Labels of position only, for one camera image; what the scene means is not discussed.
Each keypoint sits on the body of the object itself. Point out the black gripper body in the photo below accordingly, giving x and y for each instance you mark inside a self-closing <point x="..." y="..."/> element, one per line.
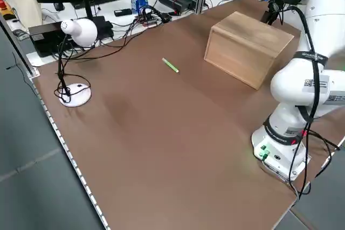
<point x="276" y="5"/>

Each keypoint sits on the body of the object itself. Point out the green stick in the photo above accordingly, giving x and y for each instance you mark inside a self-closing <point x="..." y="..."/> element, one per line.
<point x="170" y="65"/>

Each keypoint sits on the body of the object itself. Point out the wooden drawer cabinet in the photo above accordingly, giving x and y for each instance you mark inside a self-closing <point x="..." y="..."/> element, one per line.
<point x="237" y="52"/>

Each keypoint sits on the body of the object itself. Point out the black box device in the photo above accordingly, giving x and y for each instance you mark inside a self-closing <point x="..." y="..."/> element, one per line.
<point x="44" y="40"/>

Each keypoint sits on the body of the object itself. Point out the black phone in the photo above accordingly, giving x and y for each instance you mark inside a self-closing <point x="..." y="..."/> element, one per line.
<point x="122" y="12"/>

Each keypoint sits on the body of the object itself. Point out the white desk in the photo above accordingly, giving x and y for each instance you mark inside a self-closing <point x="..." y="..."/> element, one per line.
<point x="107" y="6"/>

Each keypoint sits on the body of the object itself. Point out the white desk lamp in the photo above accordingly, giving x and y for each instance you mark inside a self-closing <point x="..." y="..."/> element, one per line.
<point x="83" y="33"/>

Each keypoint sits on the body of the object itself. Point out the beige board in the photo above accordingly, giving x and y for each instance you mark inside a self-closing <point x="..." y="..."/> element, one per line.
<point x="24" y="1"/>

